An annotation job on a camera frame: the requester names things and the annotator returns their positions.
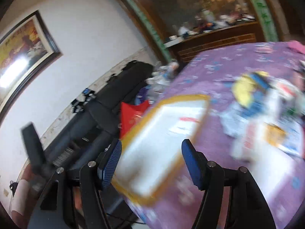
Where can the black leather sofa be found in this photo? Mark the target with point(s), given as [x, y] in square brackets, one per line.
[114, 93]

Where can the yellow-rimmed white tray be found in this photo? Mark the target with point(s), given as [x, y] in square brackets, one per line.
[154, 136]

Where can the dark-framed wall painting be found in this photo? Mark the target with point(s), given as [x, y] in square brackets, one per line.
[19, 52]

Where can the white and red packet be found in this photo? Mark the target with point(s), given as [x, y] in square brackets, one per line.
[247, 138]

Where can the blue and white packet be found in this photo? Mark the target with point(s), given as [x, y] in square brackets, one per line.
[292, 136]

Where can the bag of plastic bottles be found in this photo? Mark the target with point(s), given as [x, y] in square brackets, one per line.
[169, 70]

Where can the pink packet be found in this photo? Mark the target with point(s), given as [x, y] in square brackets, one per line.
[263, 49]

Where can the red shopping bag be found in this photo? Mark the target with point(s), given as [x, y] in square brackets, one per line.
[129, 116]

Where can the green bamboo-print pillar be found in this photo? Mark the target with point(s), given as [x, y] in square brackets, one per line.
[262, 9]
[143, 16]

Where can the yellow cloth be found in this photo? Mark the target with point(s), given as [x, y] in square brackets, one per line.
[244, 90]

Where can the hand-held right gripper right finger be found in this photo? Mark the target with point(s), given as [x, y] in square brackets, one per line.
[191, 164]

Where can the orange packet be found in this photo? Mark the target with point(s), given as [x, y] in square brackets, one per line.
[274, 133]

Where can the white tissue packet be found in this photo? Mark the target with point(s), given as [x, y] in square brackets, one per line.
[228, 121]

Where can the small camera on tripod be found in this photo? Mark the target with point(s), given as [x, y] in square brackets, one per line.
[87, 94]
[77, 106]

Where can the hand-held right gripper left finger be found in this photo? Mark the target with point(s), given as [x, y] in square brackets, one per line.
[110, 164]

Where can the purple bag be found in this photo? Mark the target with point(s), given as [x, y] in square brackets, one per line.
[141, 95]

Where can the pink cloth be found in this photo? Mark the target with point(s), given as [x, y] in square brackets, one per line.
[296, 46]

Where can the purple floral bed sheet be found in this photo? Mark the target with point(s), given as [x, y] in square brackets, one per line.
[214, 59]

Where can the wooden counter cabinet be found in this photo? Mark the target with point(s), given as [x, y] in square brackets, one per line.
[214, 43]

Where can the white packet with red print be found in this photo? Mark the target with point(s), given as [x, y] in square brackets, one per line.
[284, 89]

